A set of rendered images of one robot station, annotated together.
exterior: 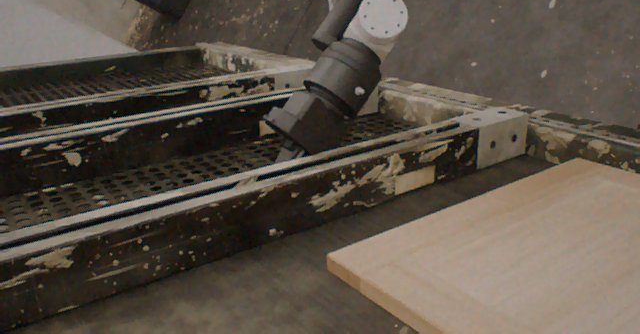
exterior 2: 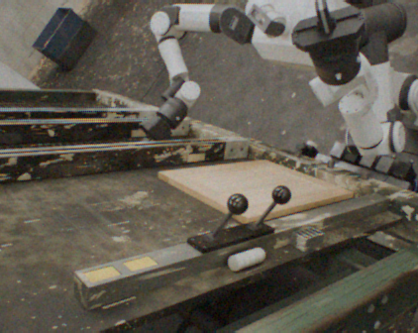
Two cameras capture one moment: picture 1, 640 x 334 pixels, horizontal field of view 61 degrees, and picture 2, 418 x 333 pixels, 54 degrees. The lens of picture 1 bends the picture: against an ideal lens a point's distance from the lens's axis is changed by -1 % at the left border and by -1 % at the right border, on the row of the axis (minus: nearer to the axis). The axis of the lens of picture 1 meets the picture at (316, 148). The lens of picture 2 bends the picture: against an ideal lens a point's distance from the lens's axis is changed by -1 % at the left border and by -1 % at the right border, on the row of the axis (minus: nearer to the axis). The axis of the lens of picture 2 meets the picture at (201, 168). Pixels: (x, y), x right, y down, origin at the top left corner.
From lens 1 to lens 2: 0.69 m
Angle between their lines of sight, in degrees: 7
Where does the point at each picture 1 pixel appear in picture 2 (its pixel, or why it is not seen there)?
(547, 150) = (255, 156)
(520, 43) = (274, 114)
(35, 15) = not seen: outside the picture
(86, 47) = (7, 80)
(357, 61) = (178, 106)
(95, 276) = (78, 166)
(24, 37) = not seen: outside the picture
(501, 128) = (236, 144)
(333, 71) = (168, 109)
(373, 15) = (186, 89)
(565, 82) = (293, 138)
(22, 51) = not seen: outside the picture
